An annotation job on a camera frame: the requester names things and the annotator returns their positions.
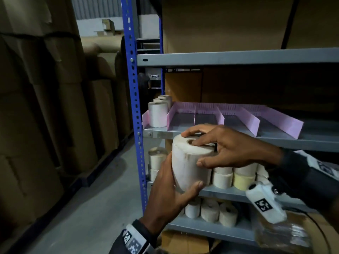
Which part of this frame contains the orange-brown cardboard box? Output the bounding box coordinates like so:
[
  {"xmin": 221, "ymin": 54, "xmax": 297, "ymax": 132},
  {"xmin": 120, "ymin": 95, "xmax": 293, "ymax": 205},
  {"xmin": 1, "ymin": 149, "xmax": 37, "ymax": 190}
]
[{"xmin": 165, "ymin": 72, "xmax": 202, "ymax": 102}]

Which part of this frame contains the person's left hand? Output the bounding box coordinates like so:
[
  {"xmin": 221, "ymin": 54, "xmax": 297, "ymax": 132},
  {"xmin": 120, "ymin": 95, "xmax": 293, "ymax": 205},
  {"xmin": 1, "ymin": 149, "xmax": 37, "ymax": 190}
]
[{"xmin": 140, "ymin": 153, "xmax": 206, "ymax": 235}]

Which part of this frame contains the small brown cardboard box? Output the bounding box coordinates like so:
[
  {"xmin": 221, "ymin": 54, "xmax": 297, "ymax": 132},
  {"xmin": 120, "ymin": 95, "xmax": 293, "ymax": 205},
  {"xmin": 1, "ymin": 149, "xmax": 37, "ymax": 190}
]
[{"xmin": 102, "ymin": 19, "xmax": 116, "ymax": 35}]

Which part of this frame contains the black left wristband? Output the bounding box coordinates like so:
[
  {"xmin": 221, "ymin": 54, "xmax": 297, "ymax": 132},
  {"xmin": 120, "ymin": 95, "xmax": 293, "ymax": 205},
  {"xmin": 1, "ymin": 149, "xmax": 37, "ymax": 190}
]
[{"xmin": 110, "ymin": 219, "xmax": 157, "ymax": 254}]

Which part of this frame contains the black camera cable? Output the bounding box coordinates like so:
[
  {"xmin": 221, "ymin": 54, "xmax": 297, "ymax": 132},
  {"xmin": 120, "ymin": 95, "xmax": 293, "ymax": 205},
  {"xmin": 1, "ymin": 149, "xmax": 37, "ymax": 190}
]
[{"xmin": 286, "ymin": 207, "xmax": 332, "ymax": 254}]

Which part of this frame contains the white marker tag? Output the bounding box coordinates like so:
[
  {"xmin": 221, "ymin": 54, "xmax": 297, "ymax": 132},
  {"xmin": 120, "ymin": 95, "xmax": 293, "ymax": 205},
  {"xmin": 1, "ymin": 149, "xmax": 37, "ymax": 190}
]
[
  {"xmin": 308, "ymin": 150, "xmax": 339, "ymax": 182},
  {"xmin": 123, "ymin": 224, "xmax": 149, "ymax": 254}
]

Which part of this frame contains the blue and grey storage rack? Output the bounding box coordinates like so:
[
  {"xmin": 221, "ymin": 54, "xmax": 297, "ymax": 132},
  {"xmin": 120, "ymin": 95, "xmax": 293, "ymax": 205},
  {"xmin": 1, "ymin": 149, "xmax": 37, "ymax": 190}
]
[{"xmin": 136, "ymin": 37, "xmax": 162, "ymax": 90}]

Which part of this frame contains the black wristband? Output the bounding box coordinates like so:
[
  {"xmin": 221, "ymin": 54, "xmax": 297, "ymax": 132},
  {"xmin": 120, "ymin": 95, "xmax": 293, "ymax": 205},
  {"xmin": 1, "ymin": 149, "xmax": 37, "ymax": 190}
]
[
  {"xmin": 267, "ymin": 149, "xmax": 339, "ymax": 209},
  {"xmin": 110, "ymin": 219, "xmax": 157, "ymax": 254}
]

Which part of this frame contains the black pallet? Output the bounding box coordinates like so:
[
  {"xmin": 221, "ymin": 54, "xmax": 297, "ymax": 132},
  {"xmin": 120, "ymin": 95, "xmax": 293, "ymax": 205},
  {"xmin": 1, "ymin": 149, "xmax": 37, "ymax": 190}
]
[{"xmin": 79, "ymin": 129, "xmax": 134, "ymax": 187}]

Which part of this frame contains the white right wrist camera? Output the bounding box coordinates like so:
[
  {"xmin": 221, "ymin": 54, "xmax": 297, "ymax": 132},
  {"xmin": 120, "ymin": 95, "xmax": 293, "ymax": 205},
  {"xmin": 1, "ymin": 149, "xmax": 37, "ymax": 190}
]
[{"xmin": 245, "ymin": 181, "xmax": 288, "ymax": 224}]

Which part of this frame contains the clear plastic bag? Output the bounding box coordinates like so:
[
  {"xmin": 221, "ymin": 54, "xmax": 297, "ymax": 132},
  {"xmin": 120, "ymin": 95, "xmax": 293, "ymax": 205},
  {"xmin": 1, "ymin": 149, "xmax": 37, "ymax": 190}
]
[{"xmin": 251, "ymin": 211, "xmax": 313, "ymax": 249}]

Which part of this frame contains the row of white paper rolls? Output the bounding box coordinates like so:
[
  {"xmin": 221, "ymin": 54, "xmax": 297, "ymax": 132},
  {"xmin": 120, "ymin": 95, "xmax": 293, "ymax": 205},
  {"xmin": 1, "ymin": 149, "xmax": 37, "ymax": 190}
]
[
  {"xmin": 180, "ymin": 198, "xmax": 239, "ymax": 228},
  {"xmin": 148, "ymin": 146, "xmax": 270, "ymax": 191}
]

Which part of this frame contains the black right wristband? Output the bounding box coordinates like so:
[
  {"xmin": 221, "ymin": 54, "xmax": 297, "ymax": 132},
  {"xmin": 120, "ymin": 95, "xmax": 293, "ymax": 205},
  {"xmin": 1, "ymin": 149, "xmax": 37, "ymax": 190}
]
[{"xmin": 267, "ymin": 149, "xmax": 339, "ymax": 209}]

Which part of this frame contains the person's right hand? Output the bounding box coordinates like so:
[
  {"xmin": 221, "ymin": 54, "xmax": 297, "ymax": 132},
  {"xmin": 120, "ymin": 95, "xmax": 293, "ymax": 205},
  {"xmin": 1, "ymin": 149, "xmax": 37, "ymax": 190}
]
[{"xmin": 181, "ymin": 123, "xmax": 284, "ymax": 169}]

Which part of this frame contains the orange-brown carton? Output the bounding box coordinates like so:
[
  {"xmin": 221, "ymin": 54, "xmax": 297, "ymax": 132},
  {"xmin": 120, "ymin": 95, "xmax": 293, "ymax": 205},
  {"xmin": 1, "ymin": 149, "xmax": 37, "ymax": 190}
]
[{"xmin": 161, "ymin": 230, "xmax": 210, "ymax": 254}]

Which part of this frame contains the stack of large brown rolls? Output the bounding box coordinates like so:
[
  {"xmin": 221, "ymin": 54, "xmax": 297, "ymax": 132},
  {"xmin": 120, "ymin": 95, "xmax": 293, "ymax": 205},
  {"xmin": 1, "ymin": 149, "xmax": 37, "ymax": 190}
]
[{"xmin": 0, "ymin": 0, "xmax": 133, "ymax": 236}]

